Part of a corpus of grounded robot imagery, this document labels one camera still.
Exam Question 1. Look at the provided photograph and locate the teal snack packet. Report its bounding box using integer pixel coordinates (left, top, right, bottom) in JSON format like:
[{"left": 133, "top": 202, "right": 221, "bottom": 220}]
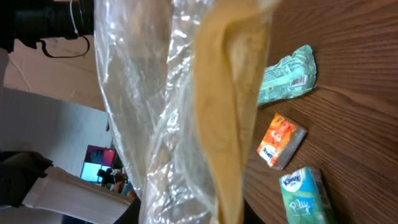
[{"left": 257, "top": 45, "right": 317, "bottom": 106}]

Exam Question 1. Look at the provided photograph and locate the monitor screen in background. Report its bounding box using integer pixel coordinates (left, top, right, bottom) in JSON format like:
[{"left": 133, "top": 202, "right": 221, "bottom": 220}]
[{"left": 80, "top": 145, "right": 116, "bottom": 184}]

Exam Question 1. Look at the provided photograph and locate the brown white snack bag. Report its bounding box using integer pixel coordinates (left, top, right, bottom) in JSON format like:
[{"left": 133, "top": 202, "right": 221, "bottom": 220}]
[{"left": 94, "top": 0, "right": 279, "bottom": 223}]

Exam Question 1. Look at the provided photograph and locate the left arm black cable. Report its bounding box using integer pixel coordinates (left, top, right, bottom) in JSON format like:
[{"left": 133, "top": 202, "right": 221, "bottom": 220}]
[{"left": 39, "top": 0, "right": 91, "bottom": 59}]

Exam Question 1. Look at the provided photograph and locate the teal Kleenex tissue pack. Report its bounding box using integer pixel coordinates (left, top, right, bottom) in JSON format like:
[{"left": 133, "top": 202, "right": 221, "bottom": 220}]
[{"left": 279, "top": 167, "right": 338, "bottom": 224}]

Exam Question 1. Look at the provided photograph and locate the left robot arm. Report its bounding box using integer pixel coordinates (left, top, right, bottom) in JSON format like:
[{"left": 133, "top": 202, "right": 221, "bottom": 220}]
[{"left": 1, "top": 0, "right": 94, "bottom": 58}]

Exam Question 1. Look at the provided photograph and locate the orange white small box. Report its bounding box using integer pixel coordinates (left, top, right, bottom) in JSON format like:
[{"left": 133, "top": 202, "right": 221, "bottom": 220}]
[{"left": 257, "top": 113, "right": 307, "bottom": 170}]

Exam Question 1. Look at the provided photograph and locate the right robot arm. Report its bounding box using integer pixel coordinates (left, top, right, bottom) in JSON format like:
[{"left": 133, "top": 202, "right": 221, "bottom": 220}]
[{"left": 1, "top": 151, "right": 141, "bottom": 224}]

